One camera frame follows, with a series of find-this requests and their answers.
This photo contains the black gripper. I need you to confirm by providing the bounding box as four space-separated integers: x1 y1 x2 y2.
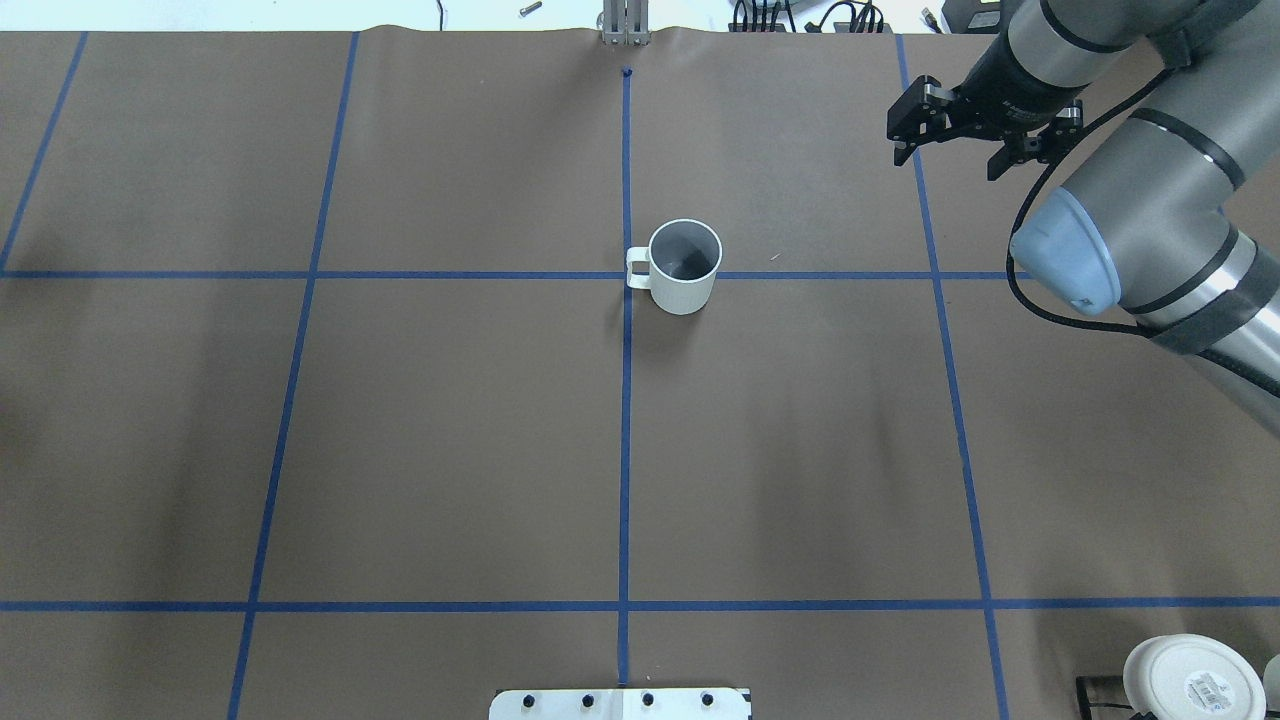
886 76 1084 182

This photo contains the pale green ceramic mug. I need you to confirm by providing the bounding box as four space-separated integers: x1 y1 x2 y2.
623 218 724 316

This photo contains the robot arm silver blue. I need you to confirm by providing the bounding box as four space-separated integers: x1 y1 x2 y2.
886 1 1279 433

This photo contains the white mounting plate with bolts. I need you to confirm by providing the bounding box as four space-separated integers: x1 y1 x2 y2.
488 687 754 719

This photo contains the black cable bundle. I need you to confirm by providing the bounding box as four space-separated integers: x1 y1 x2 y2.
730 0 893 35

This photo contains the aluminium frame post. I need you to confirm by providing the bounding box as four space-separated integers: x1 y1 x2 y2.
596 0 652 47

